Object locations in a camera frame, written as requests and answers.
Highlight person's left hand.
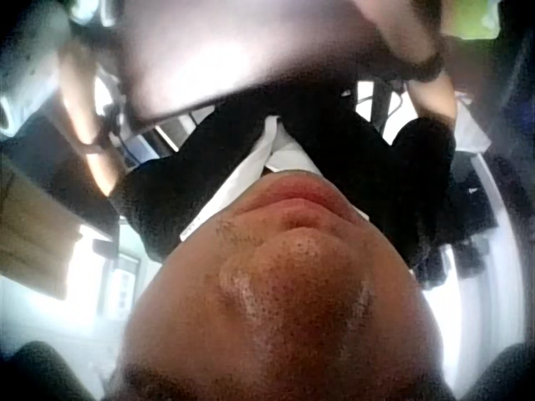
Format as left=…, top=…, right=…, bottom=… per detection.
left=58, top=44, right=110, bottom=145

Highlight person's right hand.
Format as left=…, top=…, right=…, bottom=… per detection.
left=359, top=0, right=443, bottom=64

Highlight grey white machine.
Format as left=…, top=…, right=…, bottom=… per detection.
left=0, top=39, right=64, bottom=137

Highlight black wrist band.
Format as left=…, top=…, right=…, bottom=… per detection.
left=396, top=49, right=446, bottom=83

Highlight green object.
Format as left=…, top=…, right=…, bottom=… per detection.
left=453, top=0, right=517, bottom=41

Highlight beige cardboard box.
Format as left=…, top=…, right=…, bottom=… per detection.
left=0, top=152, right=120, bottom=300

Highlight black cables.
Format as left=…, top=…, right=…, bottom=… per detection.
left=102, top=102, right=137, bottom=170

